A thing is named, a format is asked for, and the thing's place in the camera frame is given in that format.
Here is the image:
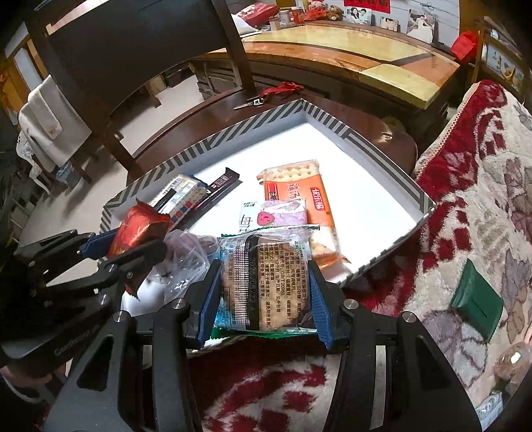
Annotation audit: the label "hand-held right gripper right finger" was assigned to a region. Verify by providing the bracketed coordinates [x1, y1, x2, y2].
[308, 262, 483, 432]

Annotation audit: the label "black white striped box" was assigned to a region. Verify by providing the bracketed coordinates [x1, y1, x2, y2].
[100, 99, 436, 320]

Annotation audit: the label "clear plastic bag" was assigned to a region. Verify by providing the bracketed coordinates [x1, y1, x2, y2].
[147, 230, 221, 304]

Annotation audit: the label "orange cracker packet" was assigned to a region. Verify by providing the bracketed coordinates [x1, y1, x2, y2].
[255, 159, 350, 270]

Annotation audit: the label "red snack packet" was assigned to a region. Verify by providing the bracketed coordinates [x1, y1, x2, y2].
[109, 198, 172, 297]

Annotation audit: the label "dark coffee stick packet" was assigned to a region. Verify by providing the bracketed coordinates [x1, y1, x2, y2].
[195, 167, 242, 210]

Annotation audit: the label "white jacket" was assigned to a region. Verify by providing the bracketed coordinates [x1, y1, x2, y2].
[17, 75, 94, 173]

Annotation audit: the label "framed picture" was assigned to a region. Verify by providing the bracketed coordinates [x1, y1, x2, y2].
[482, 29, 525, 90]

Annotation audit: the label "couple photo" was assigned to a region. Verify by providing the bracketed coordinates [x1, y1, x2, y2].
[346, 7, 372, 26]

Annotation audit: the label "dark wooden chair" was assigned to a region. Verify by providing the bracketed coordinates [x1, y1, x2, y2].
[25, 0, 418, 196]

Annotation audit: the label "pink white snack packet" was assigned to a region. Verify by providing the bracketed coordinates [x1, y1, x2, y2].
[239, 198, 308, 235]

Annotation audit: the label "wooden table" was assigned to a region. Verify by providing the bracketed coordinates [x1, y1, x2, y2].
[189, 21, 462, 125]

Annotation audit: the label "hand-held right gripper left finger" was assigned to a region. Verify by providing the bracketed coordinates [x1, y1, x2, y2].
[44, 258, 223, 432]

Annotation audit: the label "plush toys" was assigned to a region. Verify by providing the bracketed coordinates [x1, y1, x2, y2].
[300, 0, 343, 21]

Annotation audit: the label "small portrait photo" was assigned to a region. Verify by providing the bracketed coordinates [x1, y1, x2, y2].
[380, 14, 406, 33]

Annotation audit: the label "red paper bag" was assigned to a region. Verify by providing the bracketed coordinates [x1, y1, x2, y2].
[451, 31, 478, 61]

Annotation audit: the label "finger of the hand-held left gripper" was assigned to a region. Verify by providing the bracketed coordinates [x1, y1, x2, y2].
[12, 230, 120, 288]
[83, 239, 168, 305]

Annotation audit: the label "brown black biscuit packet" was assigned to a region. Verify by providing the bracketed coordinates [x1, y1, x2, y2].
[212, 224, 321, 339]

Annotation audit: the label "wedding photo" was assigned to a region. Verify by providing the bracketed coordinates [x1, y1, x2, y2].
[406, 9, 436, 43]

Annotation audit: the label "green snack packet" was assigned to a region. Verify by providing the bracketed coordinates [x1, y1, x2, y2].
[450, 258, 504, 338]

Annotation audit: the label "keys with red tassel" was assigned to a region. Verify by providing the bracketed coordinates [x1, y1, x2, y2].
[233, 82, 305, 111]

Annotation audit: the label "red gift box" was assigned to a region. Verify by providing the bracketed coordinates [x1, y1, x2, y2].
[239, 2, 280, 26]

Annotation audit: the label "floral red beige blanket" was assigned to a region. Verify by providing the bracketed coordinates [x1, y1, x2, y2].
[187, 79, 532, 432]

